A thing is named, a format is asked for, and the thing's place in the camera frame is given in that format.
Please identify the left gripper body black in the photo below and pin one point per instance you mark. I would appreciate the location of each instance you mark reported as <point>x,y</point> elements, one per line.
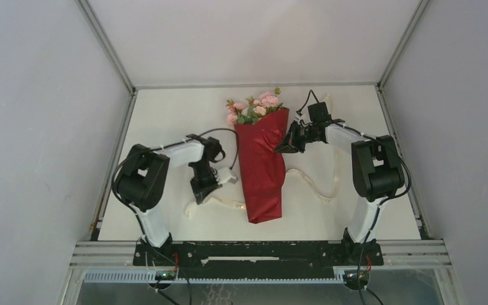
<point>204,176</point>

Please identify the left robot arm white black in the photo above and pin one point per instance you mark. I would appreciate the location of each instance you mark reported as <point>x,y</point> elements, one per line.
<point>138,182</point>

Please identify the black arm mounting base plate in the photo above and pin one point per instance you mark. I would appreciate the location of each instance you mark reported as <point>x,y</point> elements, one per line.
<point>292,268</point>

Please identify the white cable duct strip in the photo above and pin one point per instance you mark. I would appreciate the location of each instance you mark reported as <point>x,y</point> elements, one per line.
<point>116,276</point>

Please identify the red wrapping paper sheet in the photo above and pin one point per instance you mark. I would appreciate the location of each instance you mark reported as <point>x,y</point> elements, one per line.
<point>262,169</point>

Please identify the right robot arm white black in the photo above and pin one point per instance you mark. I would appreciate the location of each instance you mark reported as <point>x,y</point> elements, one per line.
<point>378,171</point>

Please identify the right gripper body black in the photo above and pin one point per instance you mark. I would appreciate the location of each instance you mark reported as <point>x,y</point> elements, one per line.
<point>301,135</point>

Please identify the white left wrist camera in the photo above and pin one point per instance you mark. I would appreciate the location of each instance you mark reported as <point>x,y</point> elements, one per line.
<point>225,175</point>

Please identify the pink fake flower stem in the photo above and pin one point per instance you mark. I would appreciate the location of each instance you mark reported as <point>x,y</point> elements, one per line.
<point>254,112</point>
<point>271,101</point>
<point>235,111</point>

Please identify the aluminium frame front rail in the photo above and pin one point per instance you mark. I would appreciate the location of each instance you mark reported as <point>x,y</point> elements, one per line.
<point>396,254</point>

